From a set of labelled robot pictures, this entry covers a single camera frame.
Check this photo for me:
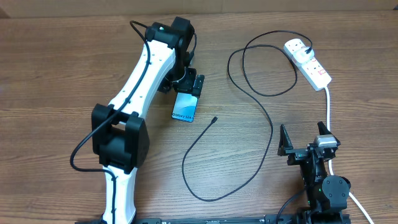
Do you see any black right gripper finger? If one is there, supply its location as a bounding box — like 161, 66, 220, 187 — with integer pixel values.
277, 124, 294, 156
317, 121, 331, 135

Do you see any blue screen smartphone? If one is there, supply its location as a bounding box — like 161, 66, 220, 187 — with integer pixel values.
172, 93, 198, 123

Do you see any black usb charging cable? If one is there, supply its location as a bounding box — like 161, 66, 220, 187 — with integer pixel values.
182, 30, 313, 203

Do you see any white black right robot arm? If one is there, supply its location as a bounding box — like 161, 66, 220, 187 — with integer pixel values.
275, 121, 351, 223

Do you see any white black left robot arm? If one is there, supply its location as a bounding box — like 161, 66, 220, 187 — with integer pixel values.
91, 17, 205, 223

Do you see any white charger adapter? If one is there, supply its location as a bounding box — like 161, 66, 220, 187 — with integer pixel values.
293, 47, 315, 66

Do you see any white power strip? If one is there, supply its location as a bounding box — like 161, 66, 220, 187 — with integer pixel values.
284, 39, 331, 91

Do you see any white power strip cord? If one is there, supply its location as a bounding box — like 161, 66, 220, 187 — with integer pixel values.
324, 86, 376, 224

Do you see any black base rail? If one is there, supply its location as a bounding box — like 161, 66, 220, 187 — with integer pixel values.
75, 214, 351, 224

